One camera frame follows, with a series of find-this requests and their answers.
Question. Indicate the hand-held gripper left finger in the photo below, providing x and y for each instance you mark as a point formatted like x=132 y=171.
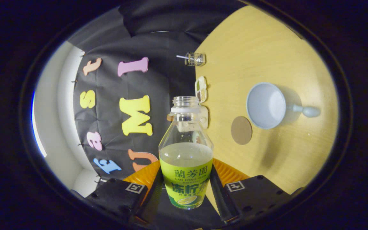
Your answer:
x=153 y=199

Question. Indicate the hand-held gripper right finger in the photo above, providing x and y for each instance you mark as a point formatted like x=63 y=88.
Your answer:
x=219 y=199

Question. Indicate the green label juice bottle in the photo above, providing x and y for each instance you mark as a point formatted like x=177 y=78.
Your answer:
x=185 y=179

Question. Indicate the round brown coaster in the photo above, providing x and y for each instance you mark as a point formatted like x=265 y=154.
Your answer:
x=241 y=130

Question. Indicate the pale grey cup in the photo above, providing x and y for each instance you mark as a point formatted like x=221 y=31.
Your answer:
x=265 y=107

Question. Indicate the cream toaster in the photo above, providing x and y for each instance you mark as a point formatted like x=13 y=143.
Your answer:
x=205 y=118

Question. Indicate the brown bread slice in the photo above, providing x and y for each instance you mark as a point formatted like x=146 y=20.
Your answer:
x=169 y=117

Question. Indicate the white divided food tray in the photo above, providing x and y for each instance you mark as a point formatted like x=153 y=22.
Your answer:
x=201 y=89

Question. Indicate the white straw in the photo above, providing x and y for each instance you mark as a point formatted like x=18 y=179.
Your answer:
x=181 y=57

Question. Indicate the wooden table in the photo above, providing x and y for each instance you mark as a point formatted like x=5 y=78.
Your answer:
x=283 y=57

